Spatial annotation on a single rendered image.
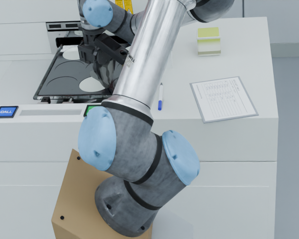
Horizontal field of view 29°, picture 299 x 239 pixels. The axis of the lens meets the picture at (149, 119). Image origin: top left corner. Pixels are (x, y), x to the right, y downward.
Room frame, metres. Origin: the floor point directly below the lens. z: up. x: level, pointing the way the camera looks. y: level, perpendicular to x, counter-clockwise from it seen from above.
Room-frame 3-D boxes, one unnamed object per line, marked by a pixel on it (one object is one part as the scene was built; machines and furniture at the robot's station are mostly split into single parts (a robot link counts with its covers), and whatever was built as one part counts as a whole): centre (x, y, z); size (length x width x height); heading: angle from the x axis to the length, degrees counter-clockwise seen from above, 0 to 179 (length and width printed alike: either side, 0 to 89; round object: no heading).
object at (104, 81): (1.61, 0.15, 0.95); 0.06 x 0.03 x 0.09; 49
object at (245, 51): (1.59, -0.22, 0.89); 0.62 x 0.35 x 0.14; 170
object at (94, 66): (1.59, 0.13, 0.99); 0.05 x 0.02 x 0.09; 139
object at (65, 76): (1.75, 0.14, 0.90); 0.34 x 0.34 x 0.01; 80
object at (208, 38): (1.65, -0.21, 1.00); 0.07 x 0.07 x 0.07; 83
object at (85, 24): (1.62, 0.14, 1.13); 0.08 x 0.08 x 0.05
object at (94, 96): (1.57, 0.18, 0.90); 0.38 x 0.01 x 0.01; 80
